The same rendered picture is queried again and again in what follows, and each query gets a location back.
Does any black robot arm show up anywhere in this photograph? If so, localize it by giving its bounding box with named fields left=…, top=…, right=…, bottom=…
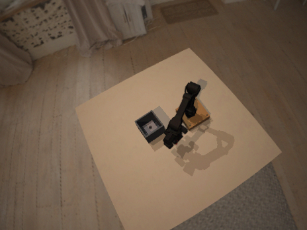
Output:
left=163, top=81, right=201, bottom=145

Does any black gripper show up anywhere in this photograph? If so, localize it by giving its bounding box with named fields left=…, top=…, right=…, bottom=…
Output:
left=163, top=126, right=188, bottom=149

